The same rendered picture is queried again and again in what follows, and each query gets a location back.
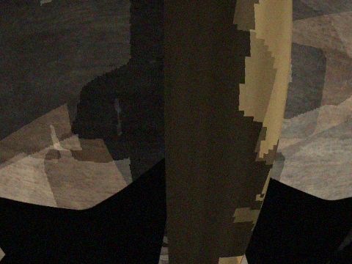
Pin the brown wooden board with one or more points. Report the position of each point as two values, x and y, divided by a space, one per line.
226 68

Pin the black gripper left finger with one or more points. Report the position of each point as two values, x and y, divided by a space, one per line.
126 228

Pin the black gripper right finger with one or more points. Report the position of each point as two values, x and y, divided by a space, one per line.
294 227

